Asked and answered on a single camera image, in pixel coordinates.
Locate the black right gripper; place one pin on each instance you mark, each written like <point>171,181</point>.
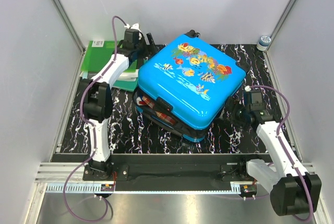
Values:
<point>232,104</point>

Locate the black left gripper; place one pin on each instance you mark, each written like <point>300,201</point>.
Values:
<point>150,50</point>

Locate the brown plaid shirt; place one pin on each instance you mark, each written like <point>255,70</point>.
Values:
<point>144,101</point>

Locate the blue suitcase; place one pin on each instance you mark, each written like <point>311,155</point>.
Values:
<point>190,81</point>

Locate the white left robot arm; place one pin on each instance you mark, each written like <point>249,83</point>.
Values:
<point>96,104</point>

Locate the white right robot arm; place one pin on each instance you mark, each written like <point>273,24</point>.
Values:
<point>292,189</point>

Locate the green plastic folder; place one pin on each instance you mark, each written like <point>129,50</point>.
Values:
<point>97,55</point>

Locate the blue capped bottle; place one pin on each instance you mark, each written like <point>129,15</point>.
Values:
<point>263,43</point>

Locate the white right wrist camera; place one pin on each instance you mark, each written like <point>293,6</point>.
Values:
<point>248,88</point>

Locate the aluminium frame rail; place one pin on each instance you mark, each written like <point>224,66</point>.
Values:
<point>69,25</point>

